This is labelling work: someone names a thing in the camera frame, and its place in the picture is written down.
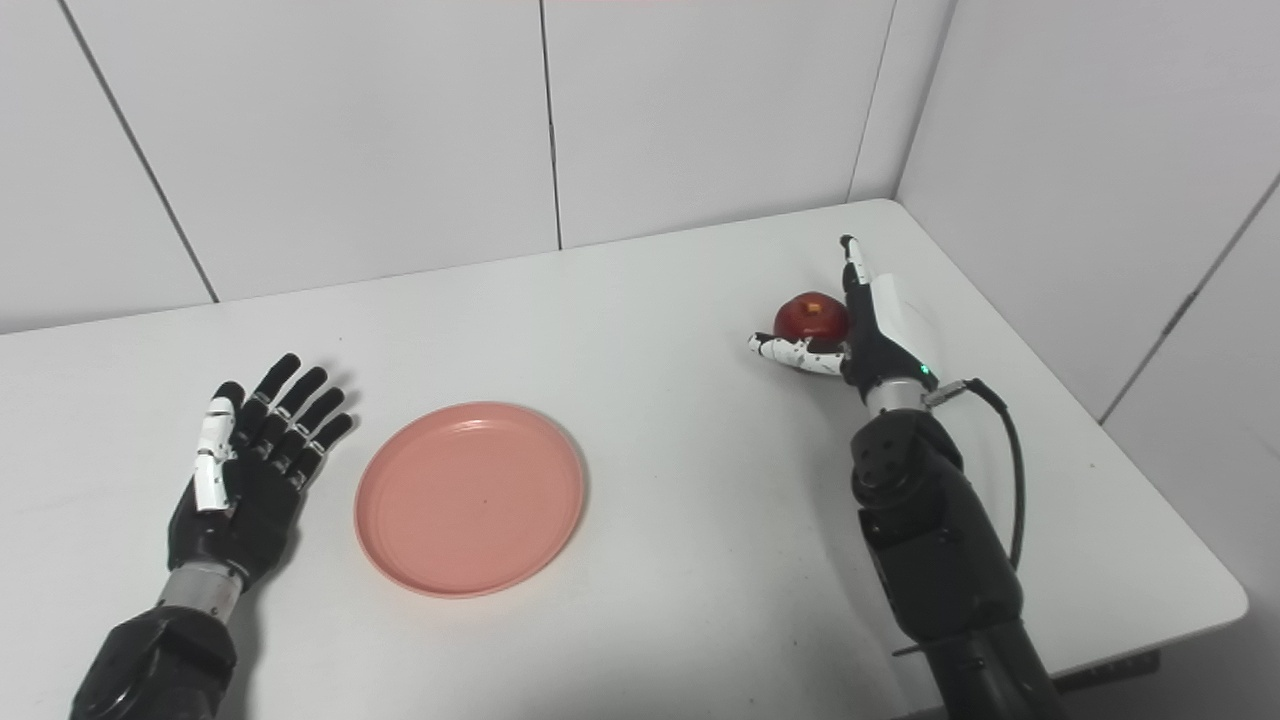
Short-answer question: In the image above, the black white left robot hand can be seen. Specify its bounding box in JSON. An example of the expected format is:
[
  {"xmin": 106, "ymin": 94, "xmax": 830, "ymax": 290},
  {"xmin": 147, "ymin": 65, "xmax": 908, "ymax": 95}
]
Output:
[{"xmin": 167, "ymin": 352, "xmax": 355, "ymax": 593}]

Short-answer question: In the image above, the pink round plate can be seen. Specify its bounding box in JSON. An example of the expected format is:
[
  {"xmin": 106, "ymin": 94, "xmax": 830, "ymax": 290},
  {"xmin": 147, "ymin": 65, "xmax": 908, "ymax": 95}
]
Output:
[{"xmin": 354, "ymin": 402, "xmax": 586, "ymax": 599}]

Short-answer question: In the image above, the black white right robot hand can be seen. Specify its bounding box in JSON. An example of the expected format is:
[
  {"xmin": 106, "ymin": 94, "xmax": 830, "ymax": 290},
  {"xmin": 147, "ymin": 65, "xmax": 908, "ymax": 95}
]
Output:
[{"xmin": 748, "ymin": 234, "xmax": 941, "ymax": 393}]

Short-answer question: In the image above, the red apple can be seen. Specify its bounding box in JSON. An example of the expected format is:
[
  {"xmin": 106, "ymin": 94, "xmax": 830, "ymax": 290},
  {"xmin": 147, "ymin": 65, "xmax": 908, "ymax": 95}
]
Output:
[{"xmin": 773, "ymin": 291, "xmax": 851, "ymax": 346}]

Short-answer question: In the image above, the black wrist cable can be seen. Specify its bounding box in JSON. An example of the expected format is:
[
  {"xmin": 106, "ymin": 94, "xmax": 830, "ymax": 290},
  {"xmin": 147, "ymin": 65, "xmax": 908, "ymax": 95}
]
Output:
[{"xmin": 925, "ymin": 378, "xmax": 1027, "ymax": 571}]

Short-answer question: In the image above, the black table frame bar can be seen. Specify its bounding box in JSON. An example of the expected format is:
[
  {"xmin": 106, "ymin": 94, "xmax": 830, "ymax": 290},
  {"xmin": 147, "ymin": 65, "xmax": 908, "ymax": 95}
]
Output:
[{"xmin": 1055, "ymin": 650, "xmax": 1161, "ymax": 693}]

